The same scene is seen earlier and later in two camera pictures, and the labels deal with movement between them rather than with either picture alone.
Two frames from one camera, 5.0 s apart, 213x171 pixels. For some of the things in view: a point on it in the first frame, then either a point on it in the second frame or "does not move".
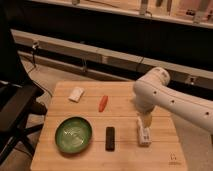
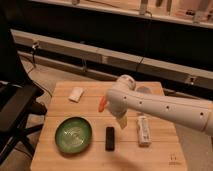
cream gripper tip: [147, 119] -> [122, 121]
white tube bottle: [144, 134] does not move
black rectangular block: [110, 139] does not move
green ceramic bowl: [73, 135] does not move
